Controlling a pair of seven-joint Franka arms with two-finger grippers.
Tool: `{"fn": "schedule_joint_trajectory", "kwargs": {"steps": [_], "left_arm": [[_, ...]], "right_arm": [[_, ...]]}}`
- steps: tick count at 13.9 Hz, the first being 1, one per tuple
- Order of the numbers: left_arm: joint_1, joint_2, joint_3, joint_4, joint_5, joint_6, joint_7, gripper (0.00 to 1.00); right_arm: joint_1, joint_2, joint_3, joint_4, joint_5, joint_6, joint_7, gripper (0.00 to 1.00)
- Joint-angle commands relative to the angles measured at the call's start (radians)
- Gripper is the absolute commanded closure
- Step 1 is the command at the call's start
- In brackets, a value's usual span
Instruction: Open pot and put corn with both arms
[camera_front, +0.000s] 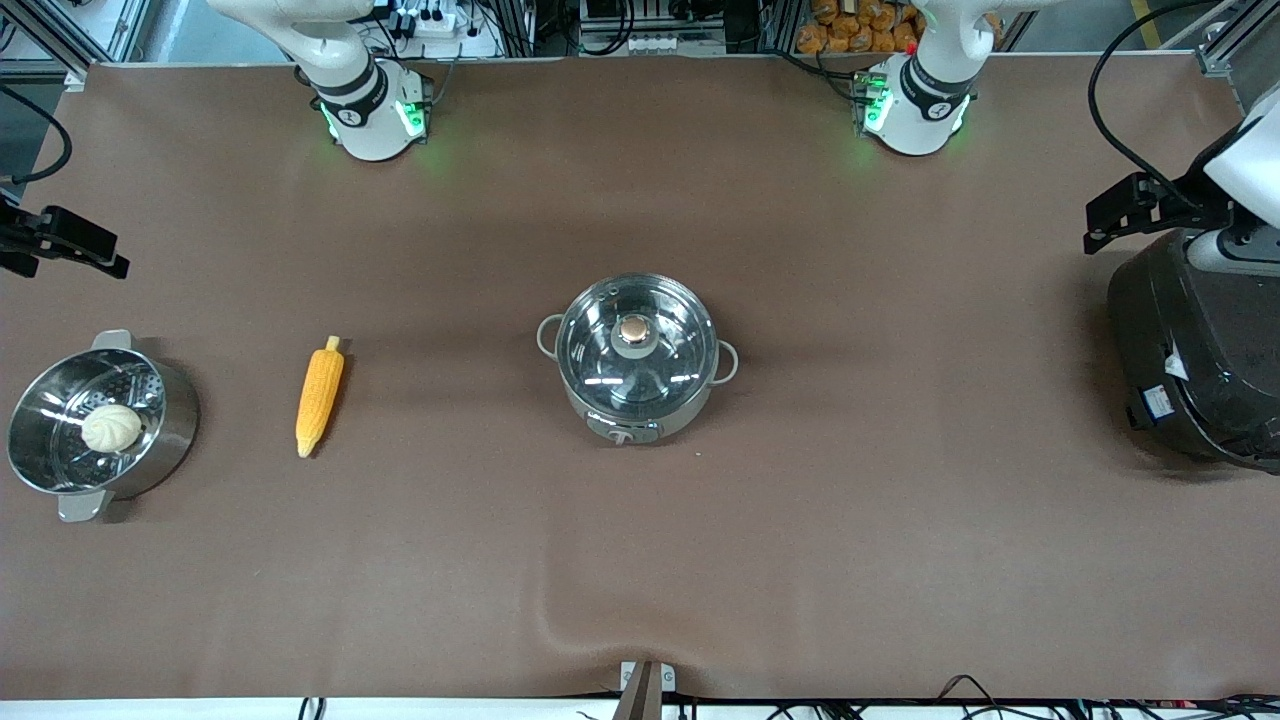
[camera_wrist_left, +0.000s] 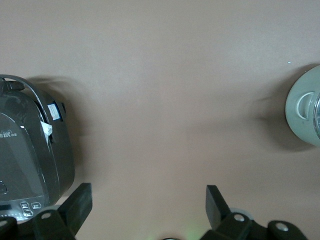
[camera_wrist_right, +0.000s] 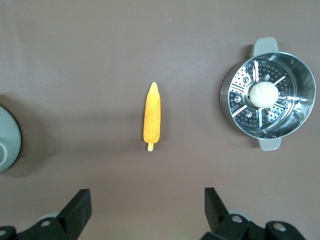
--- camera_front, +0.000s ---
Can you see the brown table mat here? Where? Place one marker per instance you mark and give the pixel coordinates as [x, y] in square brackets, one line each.
[450, 550]

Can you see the glass lid with metal knob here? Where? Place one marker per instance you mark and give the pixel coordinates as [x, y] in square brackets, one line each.
[600, 350]

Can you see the stainless steel steamer pot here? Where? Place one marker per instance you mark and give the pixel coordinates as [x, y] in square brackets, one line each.
[175, 420]

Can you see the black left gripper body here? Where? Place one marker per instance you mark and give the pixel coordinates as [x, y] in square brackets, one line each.
[1186, 205]

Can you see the yellow corn cob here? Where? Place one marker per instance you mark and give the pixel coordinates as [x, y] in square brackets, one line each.
[320, 395]

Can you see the white long power strip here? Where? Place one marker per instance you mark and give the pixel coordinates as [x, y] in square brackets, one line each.
[670, 44]

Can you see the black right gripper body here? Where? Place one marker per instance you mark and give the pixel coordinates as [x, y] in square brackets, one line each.
[20, 236]

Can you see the black rice cooker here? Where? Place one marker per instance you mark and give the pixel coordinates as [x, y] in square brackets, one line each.
[1200, 360]

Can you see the white steamed bun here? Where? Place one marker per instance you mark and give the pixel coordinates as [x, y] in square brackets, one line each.
[110, 428]

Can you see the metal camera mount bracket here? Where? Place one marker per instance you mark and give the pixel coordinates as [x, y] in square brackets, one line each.
[647, 690]

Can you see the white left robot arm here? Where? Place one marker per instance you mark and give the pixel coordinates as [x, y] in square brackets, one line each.
[925, 110]

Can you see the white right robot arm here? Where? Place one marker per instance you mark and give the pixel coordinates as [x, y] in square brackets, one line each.
[365, 110]

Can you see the grey electric cooking pot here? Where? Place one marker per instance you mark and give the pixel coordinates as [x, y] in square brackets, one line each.
[625, 431]

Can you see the white power strip with plugs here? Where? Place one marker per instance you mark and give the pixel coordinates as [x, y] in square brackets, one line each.
[430, 20]

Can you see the aluminium frame profile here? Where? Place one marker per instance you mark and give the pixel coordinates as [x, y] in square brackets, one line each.
[60, 30]
[1225, 45]

